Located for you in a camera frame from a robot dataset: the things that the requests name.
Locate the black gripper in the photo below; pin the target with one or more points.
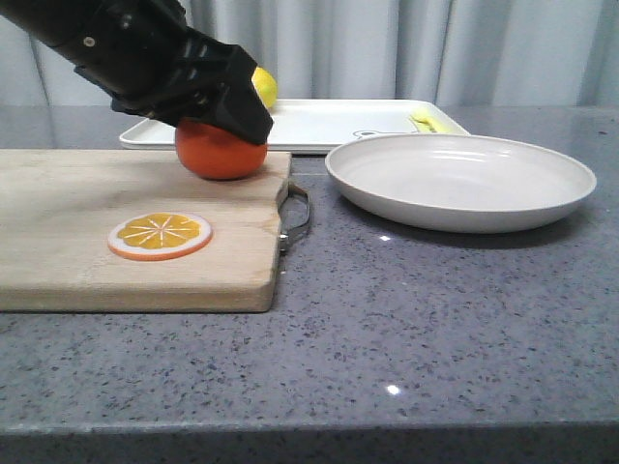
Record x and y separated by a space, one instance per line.
150 61

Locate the orange mandarin fruit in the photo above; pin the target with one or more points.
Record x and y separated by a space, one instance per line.
212 153

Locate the beige round plate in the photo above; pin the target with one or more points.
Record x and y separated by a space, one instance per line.
460 183

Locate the white rectangular tray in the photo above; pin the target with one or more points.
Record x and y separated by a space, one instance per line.
315 127

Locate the yellow lemon right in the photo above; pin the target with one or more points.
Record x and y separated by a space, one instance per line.
265 86

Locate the grey curtain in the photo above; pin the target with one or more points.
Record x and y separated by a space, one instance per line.
451 53

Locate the orange slice toy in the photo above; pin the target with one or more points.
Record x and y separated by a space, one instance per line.
160 236

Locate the yellow plastic spoon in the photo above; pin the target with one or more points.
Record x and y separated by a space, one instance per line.
423 124

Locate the wooden cutting board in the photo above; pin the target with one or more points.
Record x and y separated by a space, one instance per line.
58 207

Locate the yellow plastic fork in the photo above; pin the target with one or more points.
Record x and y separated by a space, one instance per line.
443 125

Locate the metal cutting board handle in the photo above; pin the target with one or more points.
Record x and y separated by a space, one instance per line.
295 213

